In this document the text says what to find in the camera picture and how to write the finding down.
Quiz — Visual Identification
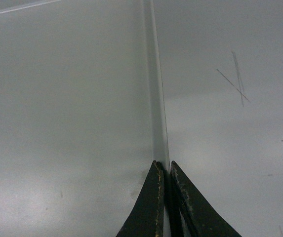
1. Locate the grey silver serving tray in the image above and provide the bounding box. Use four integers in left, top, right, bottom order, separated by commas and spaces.
0, 0, 169, 237

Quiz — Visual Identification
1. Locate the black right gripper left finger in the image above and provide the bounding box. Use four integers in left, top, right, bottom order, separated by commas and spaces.
117, 161, 164, 237

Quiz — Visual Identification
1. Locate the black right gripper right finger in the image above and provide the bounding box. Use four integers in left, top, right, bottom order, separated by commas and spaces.
171, 161, 240, 237

